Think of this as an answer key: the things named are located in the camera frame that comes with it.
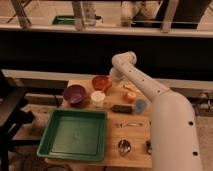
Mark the red bowl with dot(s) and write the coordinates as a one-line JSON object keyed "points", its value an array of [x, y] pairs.
{"points": [[101, 83]]}

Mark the silver fork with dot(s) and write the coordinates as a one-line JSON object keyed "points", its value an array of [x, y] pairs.
{"points": [[121, 125]]}

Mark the small metal cup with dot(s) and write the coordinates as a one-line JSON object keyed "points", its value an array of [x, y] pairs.
{"points": [[124, 147]]}

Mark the black chair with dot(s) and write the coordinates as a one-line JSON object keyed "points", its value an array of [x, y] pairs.
{"points": [[11, 119]]}

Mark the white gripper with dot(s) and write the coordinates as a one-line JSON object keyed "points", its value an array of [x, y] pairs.
{"points": [[115, 75]]}

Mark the wooden table board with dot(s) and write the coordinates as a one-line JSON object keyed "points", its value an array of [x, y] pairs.
{"points": [[137, 136]]}

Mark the white plastic cup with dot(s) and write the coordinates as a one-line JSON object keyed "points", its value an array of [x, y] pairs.
{"points": [[97, 98]]}

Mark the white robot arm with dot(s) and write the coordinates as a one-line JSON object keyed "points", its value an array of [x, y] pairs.
{"points": [[174, 139]]}

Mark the small black metal tin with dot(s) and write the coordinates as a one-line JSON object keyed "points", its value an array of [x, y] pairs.
{"points": [[148, 147]]}

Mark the green plastic tray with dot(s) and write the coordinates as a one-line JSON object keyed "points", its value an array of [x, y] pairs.
{"points": [[73, 134]]}

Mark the purple bowl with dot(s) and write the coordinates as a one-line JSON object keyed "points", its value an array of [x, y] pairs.
{"points": [[74, 94]]}

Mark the black rectangular block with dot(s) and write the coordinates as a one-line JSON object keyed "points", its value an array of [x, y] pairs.
{"points": [[122, 109]]}

